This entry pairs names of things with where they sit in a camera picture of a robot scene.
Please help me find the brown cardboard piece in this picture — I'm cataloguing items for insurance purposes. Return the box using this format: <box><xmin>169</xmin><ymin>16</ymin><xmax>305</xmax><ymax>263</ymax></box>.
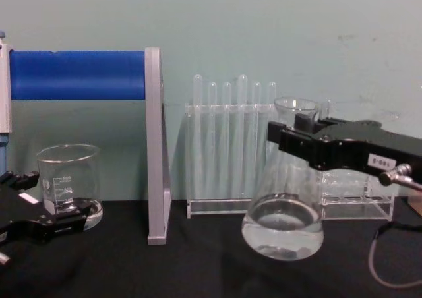
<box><xmin>407</xmin><ymin>195</ymin><xmax>422</xmax><ymax>215</ymax></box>

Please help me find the white and blue pipette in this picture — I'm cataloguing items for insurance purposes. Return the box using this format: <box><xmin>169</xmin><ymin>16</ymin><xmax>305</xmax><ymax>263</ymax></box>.
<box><xmin>0</xmin><ymin>30</ymin><xmax>14</xmax><ymax>177</ymax></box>

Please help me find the clear rack with round holes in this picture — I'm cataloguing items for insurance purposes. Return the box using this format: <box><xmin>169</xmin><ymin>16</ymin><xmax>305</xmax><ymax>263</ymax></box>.
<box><xmin>316</xmin><ymin>98</ymin><xmax>396</xmax><ymax>221</ymax></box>

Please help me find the blue cylindrical bar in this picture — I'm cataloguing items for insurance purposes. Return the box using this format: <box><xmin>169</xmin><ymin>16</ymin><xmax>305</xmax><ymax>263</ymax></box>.
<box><xmin>9</xmin><ymin>49</ymin><xmax>146</xmax><ymax>102</ymax></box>

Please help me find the black table cloth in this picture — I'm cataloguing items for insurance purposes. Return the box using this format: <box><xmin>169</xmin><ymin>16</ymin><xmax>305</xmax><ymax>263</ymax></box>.
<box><xmin>0</xmin><ymin>197</ymin><xmax>422</xmax><ymax>298</ymax></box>

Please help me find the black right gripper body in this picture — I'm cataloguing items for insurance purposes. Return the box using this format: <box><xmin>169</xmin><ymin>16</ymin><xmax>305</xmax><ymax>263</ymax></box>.
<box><xmin>309</xmin><ymin>119</ymin><xmax>422</xmax><ymax>181</ymax></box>

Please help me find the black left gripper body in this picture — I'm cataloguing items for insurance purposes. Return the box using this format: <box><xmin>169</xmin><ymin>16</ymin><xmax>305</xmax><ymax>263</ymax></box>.
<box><xmin>0</xmin><ymin>176</ymin><xmax>57</xmax><ymax>237</ymax></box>

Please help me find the silver plug with dark cable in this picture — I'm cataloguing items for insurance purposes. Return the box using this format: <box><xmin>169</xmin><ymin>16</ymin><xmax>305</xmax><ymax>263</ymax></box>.
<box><xmin>378</xmin><ymin>164</ymin><xmax>422</xmax><ymax>191</ymax></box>

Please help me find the clear acrylic tube rack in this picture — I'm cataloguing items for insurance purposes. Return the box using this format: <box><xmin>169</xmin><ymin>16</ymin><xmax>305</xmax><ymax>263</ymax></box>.
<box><xmin>185</xmin><ymin>103</ymin><xmax>282</xmax><ymax>220</ymax></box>

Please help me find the glass conical flask with water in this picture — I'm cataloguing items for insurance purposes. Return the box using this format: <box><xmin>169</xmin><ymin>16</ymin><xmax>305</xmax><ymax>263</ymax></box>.
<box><xmin>241</xmin><ymin>96</ymin><xmax>326</xmax><ymax>258</ymax></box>

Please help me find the grey stand upright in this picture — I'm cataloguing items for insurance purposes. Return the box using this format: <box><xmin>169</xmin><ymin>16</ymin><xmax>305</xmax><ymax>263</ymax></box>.
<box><xmin>144</xmin><ymin>47</ymin><xmax>173</xmax><ymax>247</ymax></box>

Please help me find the grey cable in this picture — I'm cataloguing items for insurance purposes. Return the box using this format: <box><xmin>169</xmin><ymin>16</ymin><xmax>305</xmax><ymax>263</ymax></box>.
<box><xmin>367</xmin><ymin>220</ymin><xmax>422</xmax><ymax>288</ymax></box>

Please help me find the clear glass beaker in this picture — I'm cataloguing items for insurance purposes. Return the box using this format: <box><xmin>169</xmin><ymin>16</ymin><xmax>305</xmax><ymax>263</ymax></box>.
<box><xmin>36</xmin><ymin>144</ymin><xmax>104</xmax><ymax>231</ymax></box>

